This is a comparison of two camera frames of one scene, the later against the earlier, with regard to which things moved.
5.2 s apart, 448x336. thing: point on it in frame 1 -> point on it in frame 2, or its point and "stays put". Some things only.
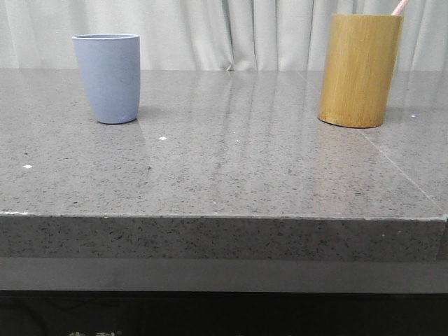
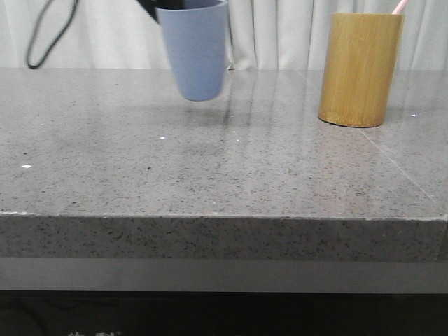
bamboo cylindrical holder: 359,66 stays put
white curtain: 211,34 stays put
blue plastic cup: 109,64 -> 196,36
